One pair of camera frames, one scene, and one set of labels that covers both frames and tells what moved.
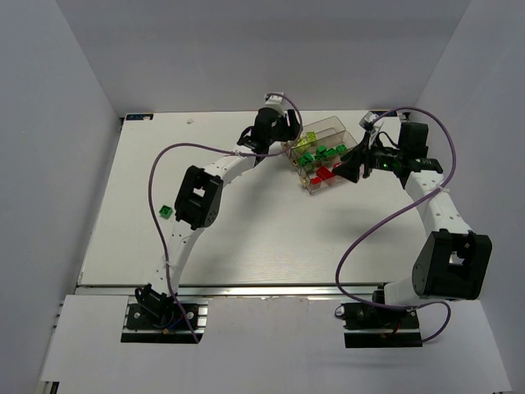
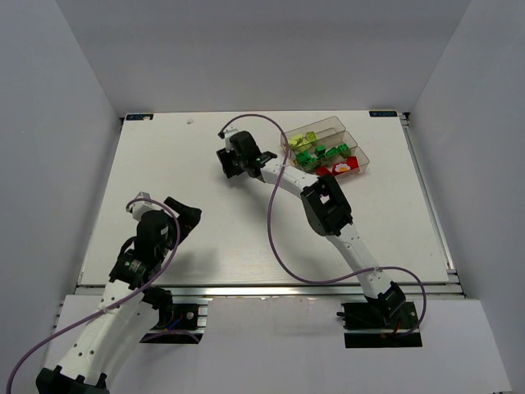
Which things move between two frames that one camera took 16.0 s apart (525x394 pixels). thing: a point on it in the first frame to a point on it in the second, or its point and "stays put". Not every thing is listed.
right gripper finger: x=356 y=155 to x=226 y=158
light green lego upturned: x=311 y=136 stays put
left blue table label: x=139 y=116 stays put
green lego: x=330 y=153 stays put
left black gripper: x=294 y=124 to x=180 y=215
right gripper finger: x=348 y=170 to x=231 y=170
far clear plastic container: x=317 y=130 stays put
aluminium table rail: x=231 y=290 stays put
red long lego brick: x=324 y=173 stays put
